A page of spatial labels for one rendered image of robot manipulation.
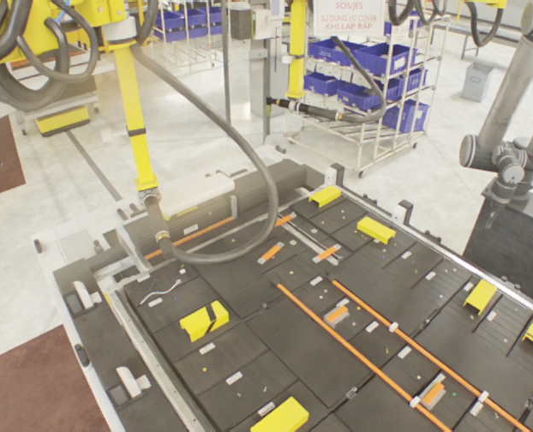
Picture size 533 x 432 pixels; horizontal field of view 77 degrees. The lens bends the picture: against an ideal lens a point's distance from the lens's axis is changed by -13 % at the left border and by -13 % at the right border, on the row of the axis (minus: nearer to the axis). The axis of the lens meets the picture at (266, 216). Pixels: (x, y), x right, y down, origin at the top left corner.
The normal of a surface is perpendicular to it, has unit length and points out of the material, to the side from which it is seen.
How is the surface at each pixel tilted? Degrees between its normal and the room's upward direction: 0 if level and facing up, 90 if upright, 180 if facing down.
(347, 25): 90
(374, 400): 0
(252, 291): 0
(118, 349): 0
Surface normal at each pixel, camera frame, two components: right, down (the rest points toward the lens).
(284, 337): 0.00, -0.80
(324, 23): -0.05, 0.60
